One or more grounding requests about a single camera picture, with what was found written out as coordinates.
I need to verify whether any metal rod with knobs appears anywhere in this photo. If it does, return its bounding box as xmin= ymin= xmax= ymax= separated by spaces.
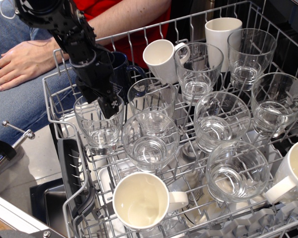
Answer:
xmin=0 ymin=114 xmax=36 ymax=172

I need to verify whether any white mug right edge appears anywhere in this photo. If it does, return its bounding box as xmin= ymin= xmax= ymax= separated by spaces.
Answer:
xmin=265 ymin=142 xmax=298 ymax=204

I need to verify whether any red shirt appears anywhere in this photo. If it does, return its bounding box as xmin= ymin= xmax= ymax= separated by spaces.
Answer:
xmin=73 ymin=0 xmax=171 ymax=69

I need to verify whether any clear glass cup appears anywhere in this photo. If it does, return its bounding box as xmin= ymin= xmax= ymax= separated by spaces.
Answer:
xmin=74 ymin=96 xmax=124 ymax=155

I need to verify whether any clear glass behind centre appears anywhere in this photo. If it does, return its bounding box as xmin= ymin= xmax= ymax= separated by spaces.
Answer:
xmin=127 ymin=77 xmax=178 ymax=117

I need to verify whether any blue jeans leg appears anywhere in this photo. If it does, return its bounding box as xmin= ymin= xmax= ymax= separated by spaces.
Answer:
xmin=0 ymin=0 xmax=76 ymax=144

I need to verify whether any grey plastic tine holder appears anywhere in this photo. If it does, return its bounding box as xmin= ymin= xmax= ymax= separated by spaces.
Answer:
xmin=199 ymin=201 xmax=298 ymax=238

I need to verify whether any grey plastic rack handle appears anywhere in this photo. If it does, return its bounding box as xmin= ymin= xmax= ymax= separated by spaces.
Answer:
xmin=58 ymin=138 xmax=95 ymax=225

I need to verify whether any clear glass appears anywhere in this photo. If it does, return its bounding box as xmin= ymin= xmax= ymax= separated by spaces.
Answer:
xmin=127 ymin=77 xmax=178 ymax=117
xmin=122 ymin=111 xmax=180 ymax=173
xmin=251 ymin=72 xmax=298 ymax=137
xmin=206 ymin=140 xmax=269 ymax=203
xmin=174 ymin=42 xmax=224 ymax=106
xmin=193 ymin=91 xmax=251 ymax=153
xmin=227 ymin=28 xmax=277 ymax=91

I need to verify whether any dark blue mug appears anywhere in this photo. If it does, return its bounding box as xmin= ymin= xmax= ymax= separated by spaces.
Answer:
xmin=109 ymin=52 xmax=147 ymax=104

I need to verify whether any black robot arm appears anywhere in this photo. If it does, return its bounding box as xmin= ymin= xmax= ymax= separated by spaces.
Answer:
xmin=14 ymin=0 xmax=119 ymax=119

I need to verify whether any tall white cup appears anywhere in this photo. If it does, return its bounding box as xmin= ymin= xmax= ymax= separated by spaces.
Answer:
xmin=205 ymin=17 xmax=242 ymax=72

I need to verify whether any clear glass top right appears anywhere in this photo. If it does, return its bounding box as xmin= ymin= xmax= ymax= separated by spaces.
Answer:
xmin=227 ymin=28 xmax=277 ymax=91

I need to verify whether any clear glass front right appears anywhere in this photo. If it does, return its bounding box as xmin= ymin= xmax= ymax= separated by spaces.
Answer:
xmin=206 ymin=140 xmax=269 ymax=203

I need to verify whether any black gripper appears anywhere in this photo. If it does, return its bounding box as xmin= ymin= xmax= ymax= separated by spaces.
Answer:
xmin=51 ymin=15 xmax=119 ymax=119

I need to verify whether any cream mug front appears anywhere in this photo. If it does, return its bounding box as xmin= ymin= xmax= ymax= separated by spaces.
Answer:
xmin=112 ymin=172 xmax=188 ymax=231

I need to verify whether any clear glass middle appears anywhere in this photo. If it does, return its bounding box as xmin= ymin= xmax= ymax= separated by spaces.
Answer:
xmin=193 ymin=91 xmax=251 ymax=153

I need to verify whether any white tilted mug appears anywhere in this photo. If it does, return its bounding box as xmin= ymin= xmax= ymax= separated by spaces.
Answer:
xmin=143 ymin=39 xmax=190 ymax=84

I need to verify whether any grey wire dishwasher rack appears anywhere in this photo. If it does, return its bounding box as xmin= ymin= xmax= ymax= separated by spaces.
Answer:
xmin=43 ymin=0 xmax=298 ymax=238

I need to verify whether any white lower dishwasher tray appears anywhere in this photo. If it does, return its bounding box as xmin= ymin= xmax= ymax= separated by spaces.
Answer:
xmin=58 ymin=110 xmax=214 ymax=238

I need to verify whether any person's forearm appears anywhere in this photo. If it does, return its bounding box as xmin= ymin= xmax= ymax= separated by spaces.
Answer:
xmin=49 ymin=0 xmax=172 ymax=49

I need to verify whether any clear glass top centre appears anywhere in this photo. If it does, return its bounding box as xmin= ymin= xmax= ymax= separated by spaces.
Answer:
xmin=174 ymin=42 xmax=224 ymax=106

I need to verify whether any clear glass front centre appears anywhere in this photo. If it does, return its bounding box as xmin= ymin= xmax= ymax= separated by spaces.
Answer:
xmin=122 ymin=111 xmax=180 ymax=173

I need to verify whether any person's bare hand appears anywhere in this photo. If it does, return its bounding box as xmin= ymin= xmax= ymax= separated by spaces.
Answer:
xmin=0 ymin=38 xmax=62 ymax=91

